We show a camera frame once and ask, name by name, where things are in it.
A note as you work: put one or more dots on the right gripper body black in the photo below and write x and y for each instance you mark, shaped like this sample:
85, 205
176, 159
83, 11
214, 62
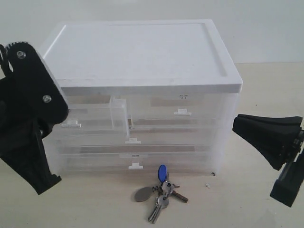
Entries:
287, 186

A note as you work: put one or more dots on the key bunch with blue tag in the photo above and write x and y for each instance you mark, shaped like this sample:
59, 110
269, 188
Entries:
165, 189

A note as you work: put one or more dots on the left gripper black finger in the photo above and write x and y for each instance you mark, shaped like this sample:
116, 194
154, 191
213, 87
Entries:
35, 166

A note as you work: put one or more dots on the white plastic drawer cabinet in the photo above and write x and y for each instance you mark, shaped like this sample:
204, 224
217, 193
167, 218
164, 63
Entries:
161, 58

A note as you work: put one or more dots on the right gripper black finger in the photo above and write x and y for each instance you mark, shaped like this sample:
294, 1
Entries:
275, 126
276, 148

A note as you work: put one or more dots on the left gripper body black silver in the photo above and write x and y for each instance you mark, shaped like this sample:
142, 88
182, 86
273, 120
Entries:
31, 103

